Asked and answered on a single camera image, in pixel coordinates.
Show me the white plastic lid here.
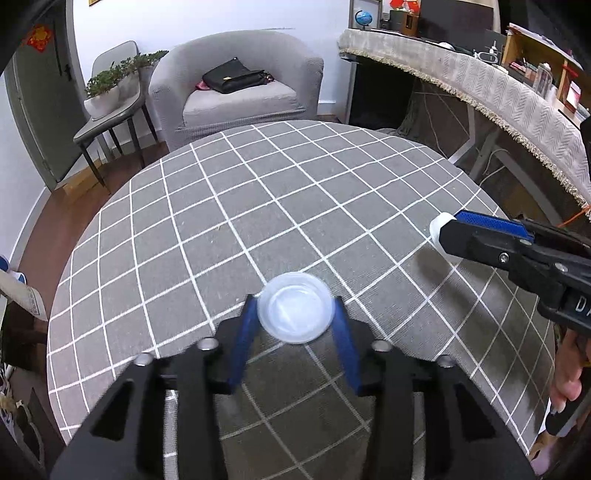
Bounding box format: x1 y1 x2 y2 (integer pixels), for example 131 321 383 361
257 272 334 344

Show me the person's right hand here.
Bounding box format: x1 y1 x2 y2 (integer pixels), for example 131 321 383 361
550 329 590 413

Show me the beige fringed desk cloth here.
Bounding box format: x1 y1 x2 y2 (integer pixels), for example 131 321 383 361
338 29 590 209

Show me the grey checked tablecloth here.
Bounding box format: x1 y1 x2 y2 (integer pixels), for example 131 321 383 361
47 121 554 479

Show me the wooden desk shelf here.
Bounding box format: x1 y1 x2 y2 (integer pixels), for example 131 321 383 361
501 23 590 129

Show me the black monitor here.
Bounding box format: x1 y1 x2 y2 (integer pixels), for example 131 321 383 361
418 0 494 49

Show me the beige side tablecloth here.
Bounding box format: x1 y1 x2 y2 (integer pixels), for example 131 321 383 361
0 270 48 322

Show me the grey armchair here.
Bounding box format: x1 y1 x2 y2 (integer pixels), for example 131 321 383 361
148 30 324 150

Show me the small blue globe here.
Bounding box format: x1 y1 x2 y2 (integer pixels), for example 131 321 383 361
353 10 373 30

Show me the black handbag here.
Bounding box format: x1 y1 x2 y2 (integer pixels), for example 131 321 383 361
202 57 274 94

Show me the potted green plant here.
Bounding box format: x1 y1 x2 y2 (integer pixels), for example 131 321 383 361
84 50 168 120

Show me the grey dining chair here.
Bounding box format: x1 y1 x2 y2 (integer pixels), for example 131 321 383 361
73 40 157 186

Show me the grey door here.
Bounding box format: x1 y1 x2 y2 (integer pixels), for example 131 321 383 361
4 1 86 191

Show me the red door decoration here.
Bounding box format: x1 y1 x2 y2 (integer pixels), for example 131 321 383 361
25 24 53 53

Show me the picture frame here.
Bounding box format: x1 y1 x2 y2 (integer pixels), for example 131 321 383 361
349 0 383 30

